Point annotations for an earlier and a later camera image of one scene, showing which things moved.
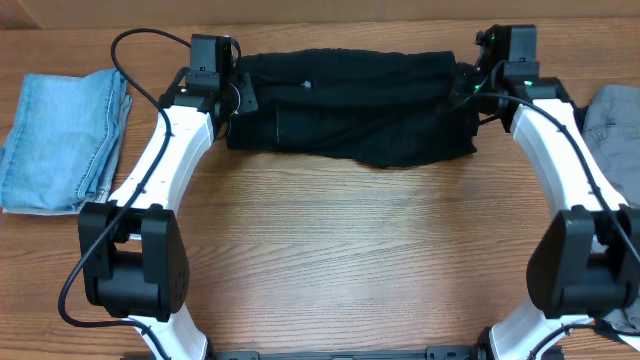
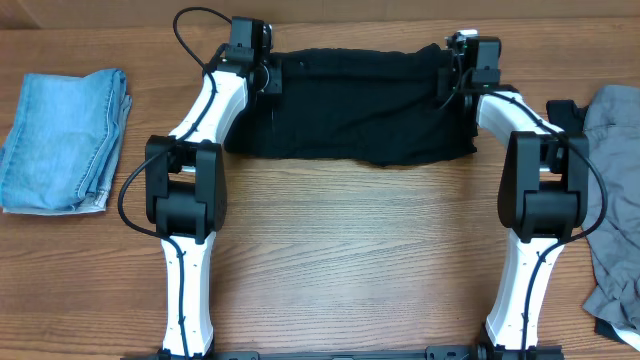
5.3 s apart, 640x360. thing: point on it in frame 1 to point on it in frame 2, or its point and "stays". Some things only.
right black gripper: (467, 80) to (446, 83)
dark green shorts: (368, 107) stays
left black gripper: (245, 93) to (273, 80)
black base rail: (432, 353) stays
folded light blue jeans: (62, 147) stays
